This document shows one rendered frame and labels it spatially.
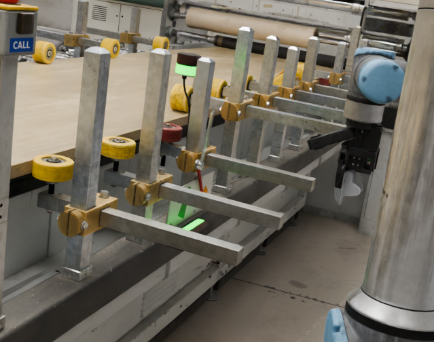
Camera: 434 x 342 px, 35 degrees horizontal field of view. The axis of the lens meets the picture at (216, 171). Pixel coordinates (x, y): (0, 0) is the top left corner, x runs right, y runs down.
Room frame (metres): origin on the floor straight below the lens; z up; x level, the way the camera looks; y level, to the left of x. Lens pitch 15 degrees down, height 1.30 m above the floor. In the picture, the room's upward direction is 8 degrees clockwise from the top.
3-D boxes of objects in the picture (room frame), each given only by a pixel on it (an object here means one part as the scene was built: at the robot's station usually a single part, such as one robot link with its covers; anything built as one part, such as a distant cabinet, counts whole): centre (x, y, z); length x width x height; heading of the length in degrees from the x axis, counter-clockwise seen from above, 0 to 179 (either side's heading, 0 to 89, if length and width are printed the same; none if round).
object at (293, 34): (4.11, -0.26, 1.05); 1.43 x 0.12 x 0.12; 69
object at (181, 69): (1.73, 0.11, 1.07); 0.06 x 0.06 x 0.02
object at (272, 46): (2.18, -0.11, 0.91); 0.03 x 0.03 x 0.48; 69
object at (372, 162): (1.60, -0.33, 0.97); 0.09 x 0.08 x 0.12; 69
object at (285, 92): (2.43, -0.21, 0.95); 0.13 x 0.06 x 0.05; 159
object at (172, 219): (1.67, 0.05, 0.75); 0.26 x 0.01 x 0.10; 159
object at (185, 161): (1.73, 0.06, 0.85); 0.13 x 0.06 x 0.05; 159
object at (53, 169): (1.32, 0.32, 0.85); 0.08 x 0.08 x 0.11
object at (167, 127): (1.78, 0.15, 0.85); 0.08 x 0.08 x 0.11
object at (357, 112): (1.61, -0.32, 1.05); 0.10 x 0.09 x 0.05; 159
